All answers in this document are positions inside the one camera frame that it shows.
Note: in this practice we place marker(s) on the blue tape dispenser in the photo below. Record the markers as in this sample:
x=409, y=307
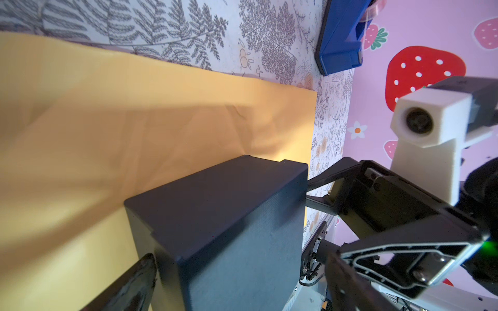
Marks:
x=339, y=46

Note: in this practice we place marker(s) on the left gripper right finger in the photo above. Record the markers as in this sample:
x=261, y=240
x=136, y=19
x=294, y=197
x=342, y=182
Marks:
x=349, y=291

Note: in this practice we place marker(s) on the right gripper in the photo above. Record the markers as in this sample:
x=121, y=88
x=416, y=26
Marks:
x=409, y=239

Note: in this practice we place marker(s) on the aluminium front frame rail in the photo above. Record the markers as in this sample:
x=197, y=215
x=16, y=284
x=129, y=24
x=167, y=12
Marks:
x=311, y=291

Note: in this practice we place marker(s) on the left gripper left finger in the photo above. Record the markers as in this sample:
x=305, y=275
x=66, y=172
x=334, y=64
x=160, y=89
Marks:
x=131, y=291

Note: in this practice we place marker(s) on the orange wrapping paper sheet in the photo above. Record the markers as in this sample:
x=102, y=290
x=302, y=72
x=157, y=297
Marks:
x=83, y=129

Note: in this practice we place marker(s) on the dark grey gift box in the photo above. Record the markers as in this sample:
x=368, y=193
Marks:
x=225, y=238

